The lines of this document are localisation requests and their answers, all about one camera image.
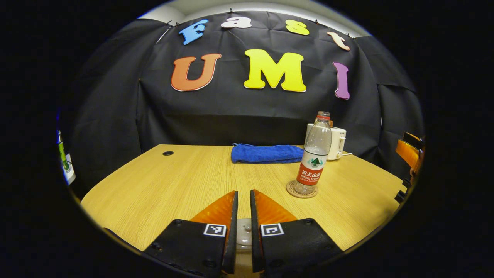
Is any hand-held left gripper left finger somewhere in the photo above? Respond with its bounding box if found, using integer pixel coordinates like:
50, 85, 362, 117
143, 190, 239, 276

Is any white toaster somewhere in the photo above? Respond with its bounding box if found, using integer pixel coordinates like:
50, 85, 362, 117
305, 123, 347, 161

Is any green drink bottle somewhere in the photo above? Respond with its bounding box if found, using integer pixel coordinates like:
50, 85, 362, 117
57, 131, 70, 172

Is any blue folded towel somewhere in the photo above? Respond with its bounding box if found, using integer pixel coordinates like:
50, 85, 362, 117
231, 143, 305, 164

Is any clear plastic water bottle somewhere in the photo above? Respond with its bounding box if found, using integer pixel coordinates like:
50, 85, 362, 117
292, 111, 332, 195

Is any small white side table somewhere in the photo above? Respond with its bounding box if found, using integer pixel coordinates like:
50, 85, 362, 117
64, 153, 76, 185

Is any round brown coaster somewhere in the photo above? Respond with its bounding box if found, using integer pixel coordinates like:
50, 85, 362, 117
286, 180, 319, 199

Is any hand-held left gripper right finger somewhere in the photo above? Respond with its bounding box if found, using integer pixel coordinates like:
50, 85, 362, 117
250, 189, 344, 276

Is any black backdrop cloth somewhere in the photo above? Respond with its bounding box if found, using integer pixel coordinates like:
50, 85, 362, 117
58, 11, 425, 193

